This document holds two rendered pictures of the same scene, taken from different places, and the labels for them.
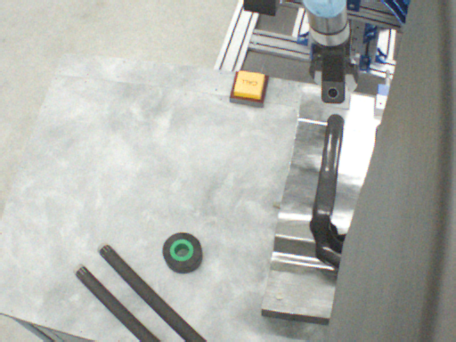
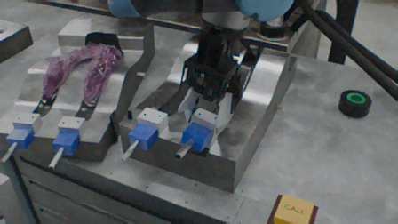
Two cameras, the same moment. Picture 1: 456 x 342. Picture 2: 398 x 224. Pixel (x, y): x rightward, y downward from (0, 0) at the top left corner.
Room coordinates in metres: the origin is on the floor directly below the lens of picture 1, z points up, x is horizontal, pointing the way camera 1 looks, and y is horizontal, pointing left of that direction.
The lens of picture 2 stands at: (1.32, -0.19, 1.39)
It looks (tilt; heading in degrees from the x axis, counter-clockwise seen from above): 37 degrees down; 188
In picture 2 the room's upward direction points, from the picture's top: straight up
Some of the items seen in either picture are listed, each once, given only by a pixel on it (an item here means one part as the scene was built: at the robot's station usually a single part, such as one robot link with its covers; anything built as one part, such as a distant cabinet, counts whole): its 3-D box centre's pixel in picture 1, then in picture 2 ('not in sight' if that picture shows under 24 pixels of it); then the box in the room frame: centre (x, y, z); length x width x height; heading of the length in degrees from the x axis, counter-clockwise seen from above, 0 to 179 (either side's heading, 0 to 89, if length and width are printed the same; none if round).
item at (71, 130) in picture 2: not in sight; (64, 146); (0.77, -0.55, 0.86); 0.13 x 0.05 x 0.05; 0
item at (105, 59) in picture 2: not in sight; (83, 63); (0.50, -0.60, 0.90); 0.26 x 0.18 x 0.08; 0
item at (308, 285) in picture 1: (346, 201); (222, 87); (0.52, -0.24, 0.87); 0.50 x 0.26 x 0.14; 162
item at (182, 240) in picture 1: (183, 253); (354, 103); (0.47, 0.10, 0.82); 0.08 x 0.08 x 0.04
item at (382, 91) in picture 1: (386, 92); (140, 139); (0.76, -0.38, 0.89); 0.13 x 0.05 x 0.05; 162
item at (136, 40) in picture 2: not in sight; (84, 76); (0.50, -0.61, 0.86); 0.50 x 0.26 x 0.11; 0
